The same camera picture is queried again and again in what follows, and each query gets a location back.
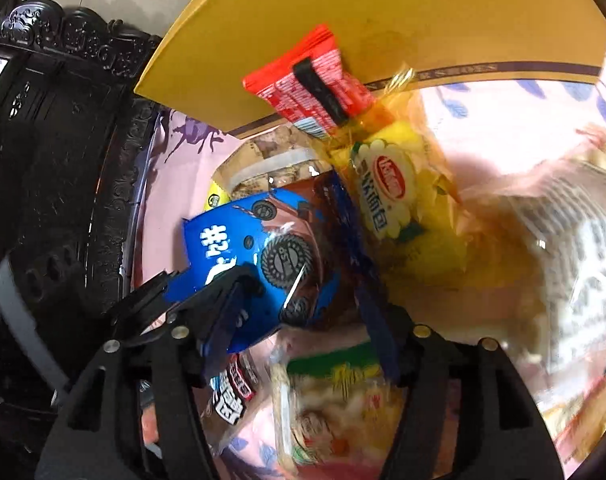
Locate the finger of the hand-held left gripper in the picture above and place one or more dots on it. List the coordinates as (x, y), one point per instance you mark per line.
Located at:
(148, 292)
(145, 325)

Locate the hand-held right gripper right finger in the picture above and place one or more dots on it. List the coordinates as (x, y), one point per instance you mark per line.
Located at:
(378, 322)

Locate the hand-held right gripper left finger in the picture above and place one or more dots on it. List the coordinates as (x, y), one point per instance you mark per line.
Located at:
(225, 320)

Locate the blue cookie packet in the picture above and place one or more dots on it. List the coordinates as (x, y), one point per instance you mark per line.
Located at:
(218, 240)

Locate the yellow bread packet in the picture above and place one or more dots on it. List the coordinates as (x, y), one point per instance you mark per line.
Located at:
(383, 190)

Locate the clear puffed snack packet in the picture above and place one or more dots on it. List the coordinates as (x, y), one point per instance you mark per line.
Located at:
(583, 240)

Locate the red snack packet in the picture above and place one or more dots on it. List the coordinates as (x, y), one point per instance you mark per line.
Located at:
(288, 90)

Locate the yellow cardboard box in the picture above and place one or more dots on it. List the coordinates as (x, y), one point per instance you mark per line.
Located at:
(383, 10)

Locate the dark brown snack packet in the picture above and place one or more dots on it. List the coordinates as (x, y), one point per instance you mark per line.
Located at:
(233, 390)

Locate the green orange snack packet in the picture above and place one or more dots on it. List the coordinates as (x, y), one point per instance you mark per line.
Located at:
(333, 410)

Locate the pink printed cloth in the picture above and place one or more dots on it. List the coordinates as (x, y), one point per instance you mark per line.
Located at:
(178, 185)

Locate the yellow-green snack packet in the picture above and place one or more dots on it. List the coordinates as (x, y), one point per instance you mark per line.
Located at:
(215, 201)

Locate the beige snack packet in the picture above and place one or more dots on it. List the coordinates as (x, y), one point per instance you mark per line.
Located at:
(278, 155)

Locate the black carved wooden furniture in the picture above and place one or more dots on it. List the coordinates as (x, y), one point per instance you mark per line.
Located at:
(58, 135)

